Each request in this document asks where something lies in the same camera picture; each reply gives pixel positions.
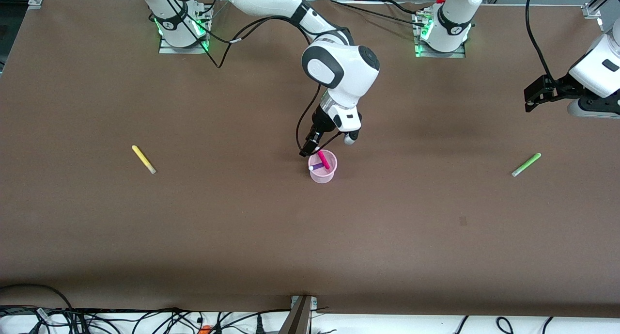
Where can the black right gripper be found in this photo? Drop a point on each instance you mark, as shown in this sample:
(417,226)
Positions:
(322,122)

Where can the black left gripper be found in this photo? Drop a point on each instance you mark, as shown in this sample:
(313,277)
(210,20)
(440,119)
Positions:
(556,87)

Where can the pink pen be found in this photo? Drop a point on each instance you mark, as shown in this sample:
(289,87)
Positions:
(323,160)

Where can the purple pen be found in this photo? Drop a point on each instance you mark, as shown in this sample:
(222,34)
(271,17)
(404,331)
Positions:
(316,167)

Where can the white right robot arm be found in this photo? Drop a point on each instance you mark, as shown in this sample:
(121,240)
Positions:
(344,72)

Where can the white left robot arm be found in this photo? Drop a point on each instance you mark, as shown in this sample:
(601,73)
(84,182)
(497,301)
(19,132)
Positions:
(598,67)

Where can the pink cup holder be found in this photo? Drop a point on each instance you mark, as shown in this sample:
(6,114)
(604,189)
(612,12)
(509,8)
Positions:
(323,176)

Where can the green pen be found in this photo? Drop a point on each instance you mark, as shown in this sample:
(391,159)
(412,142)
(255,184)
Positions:
(526,164)

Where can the yellow pen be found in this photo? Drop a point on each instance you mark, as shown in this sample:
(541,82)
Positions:
(143,158)

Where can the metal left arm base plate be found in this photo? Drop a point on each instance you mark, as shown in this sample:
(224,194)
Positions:
(438,54)

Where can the metal table edge bracket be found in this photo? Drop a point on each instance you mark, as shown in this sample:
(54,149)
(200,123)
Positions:
(299,314)

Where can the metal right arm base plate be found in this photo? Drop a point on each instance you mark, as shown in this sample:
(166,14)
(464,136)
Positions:
(167,49)

